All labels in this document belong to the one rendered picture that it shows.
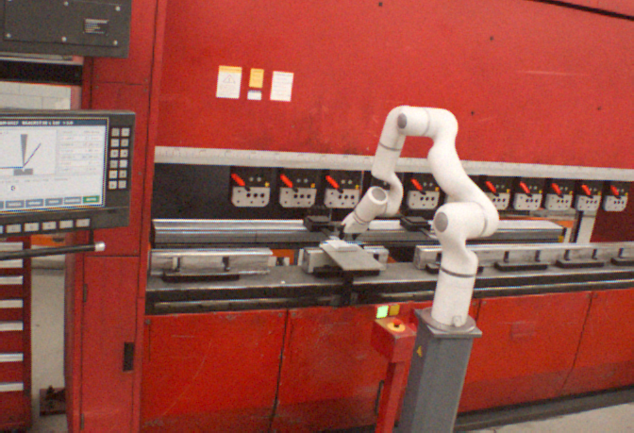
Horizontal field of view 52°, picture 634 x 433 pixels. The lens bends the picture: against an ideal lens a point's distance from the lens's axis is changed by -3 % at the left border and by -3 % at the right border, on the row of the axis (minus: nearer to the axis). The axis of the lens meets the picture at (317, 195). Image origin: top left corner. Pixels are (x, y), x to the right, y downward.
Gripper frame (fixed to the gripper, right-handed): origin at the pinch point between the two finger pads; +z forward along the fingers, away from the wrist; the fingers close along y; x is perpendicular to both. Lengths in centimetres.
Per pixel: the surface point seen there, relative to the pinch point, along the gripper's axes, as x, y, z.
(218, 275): 11, 54, 13
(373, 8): -64, 1, -69
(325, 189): -16.4, 10.4, -10.3
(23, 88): -342, 140, 304
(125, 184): 11, 98, -50
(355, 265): 17.2, 3.5, -5.8
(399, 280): 16.6, -25.5, 11.1
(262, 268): 5.9, 34.0, 16.8
